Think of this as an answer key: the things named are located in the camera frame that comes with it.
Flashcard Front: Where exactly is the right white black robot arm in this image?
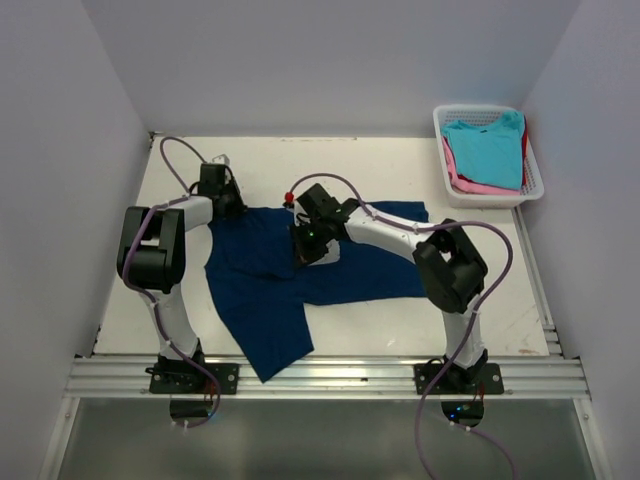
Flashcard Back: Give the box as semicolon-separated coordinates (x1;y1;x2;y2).
284;183;488;393

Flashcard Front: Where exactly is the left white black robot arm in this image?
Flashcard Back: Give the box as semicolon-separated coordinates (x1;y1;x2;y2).
117;163;246;393

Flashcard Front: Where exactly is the turquoise folded t-shirt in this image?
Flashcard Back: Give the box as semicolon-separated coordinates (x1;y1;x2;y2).
441;111;525;192

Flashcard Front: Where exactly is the navy blue printed t-shirt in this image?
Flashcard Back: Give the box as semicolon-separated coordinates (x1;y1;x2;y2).
204;207;425;382

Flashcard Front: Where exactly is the white plastic laundry basket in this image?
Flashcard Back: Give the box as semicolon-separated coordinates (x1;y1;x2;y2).
433;104;544;209

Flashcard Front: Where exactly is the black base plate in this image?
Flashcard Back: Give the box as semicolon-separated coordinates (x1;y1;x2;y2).
413;350;505;395
145;352;240;395

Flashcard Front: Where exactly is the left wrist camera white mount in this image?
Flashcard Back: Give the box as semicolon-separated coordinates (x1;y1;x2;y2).
211;154;230;166

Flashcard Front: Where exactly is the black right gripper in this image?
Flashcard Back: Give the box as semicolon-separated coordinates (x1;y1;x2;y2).
288;218;330;271

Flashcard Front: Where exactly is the pink folded t-shirt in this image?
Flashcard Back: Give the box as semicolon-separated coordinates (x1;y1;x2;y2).
441;137;520;196

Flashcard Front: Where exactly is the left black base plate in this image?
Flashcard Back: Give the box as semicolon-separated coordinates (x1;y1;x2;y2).
145;352;240;395

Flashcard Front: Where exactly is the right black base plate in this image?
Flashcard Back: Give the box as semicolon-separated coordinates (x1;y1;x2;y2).
413;350;505;395

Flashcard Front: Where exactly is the red folded t-shirt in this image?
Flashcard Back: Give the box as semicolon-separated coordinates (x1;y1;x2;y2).
521;117;528;169

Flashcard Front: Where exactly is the aluminium front frame rail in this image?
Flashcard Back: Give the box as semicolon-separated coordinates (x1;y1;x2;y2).
63;355;590;400

